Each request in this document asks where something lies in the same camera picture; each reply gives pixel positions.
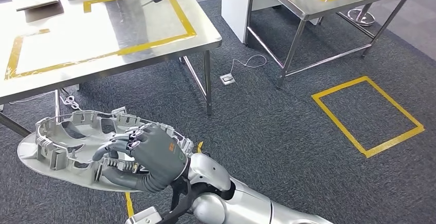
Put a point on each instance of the worn yellow table tape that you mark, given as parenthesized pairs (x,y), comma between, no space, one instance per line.
(12,59)

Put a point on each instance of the grey plastic wheel cover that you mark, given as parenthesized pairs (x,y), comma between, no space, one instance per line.
(29,149)

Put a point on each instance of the chrome round stanchion base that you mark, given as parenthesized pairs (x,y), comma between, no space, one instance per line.
(366,21)

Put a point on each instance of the stainless steel workbench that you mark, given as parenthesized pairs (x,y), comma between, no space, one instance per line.
(68,45)

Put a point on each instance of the white floor socket box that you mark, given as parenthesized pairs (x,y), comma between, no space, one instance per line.
(119,109)
(227,79)

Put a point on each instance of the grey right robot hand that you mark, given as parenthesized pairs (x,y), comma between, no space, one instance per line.
(158,156)

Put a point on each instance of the white cabinet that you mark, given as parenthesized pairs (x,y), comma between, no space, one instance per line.
(235,4)

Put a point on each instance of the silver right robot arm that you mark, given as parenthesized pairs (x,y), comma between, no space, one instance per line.
(242,205)

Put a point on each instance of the pale wrist camera, black bracket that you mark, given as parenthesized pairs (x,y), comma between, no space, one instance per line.
(143,217)

